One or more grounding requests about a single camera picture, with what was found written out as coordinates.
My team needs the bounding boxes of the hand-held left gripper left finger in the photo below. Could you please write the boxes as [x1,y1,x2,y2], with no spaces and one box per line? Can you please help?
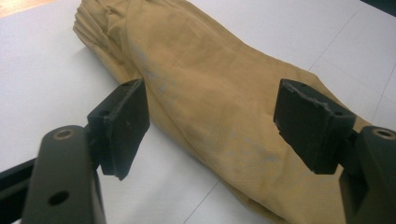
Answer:
[83,77,151,182]

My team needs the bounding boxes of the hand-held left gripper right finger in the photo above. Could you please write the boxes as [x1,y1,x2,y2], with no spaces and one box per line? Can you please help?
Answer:
[273,77,363,175]

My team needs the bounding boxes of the tan pants with pumpkin print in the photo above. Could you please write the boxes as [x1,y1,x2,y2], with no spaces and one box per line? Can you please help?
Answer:
[72,0,373,224]

